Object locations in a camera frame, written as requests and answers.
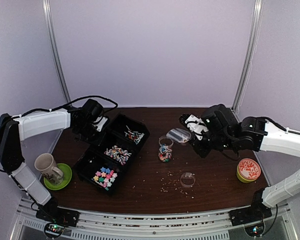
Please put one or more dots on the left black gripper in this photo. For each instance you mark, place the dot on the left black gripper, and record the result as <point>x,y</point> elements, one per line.
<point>97,141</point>

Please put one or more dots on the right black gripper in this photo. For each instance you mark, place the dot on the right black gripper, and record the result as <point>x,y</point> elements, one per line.
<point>202,151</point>

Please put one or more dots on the metal scoop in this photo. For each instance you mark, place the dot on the metal scoop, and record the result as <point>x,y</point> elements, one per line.
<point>179,135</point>

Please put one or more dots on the black three-compartment candy bin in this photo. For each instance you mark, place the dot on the black three-compartment candy bin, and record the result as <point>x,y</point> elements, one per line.
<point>105,164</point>

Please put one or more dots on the clear plastic jar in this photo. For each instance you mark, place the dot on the clear plastic jar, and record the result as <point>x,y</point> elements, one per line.
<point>165,149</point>

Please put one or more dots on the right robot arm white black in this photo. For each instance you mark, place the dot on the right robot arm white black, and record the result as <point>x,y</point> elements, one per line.
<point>219,129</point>

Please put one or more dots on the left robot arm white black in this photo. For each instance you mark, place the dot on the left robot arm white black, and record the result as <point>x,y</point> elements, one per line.
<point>24,135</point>

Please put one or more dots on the clear plastic jar lid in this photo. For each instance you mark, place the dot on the clear plastic jar lid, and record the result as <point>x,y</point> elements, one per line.
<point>187,179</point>

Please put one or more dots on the green saucer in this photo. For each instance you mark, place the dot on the green saucer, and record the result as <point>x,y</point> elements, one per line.
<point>67,177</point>

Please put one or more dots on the green tin orange patterned lid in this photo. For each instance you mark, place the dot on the green tin orange patterned lid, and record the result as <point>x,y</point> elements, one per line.
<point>248,170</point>

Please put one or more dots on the beige ceramic mug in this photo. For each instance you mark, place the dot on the beige ceramic mug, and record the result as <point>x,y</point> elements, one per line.
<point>47,166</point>

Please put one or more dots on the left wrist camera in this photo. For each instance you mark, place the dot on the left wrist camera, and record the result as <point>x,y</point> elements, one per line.
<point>101,123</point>

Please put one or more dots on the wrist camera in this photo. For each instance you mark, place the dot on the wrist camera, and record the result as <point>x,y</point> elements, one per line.
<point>101,123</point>
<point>194,124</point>

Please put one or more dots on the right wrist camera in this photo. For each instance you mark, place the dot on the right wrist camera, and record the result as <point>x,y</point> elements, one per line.
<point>194,124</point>

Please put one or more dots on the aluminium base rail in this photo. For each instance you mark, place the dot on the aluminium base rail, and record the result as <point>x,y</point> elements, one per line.
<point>96,225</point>

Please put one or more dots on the right aluminium frame post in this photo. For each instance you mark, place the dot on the right aluminium frame post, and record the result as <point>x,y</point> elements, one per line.
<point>247,64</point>

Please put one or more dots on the aluminium frame post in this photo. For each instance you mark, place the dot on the aluminium frame post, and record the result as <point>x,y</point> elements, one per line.
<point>247,64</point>
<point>46,4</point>

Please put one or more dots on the left aluminium frame post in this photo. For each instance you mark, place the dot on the left aluminium frame post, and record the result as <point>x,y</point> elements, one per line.
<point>46,4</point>

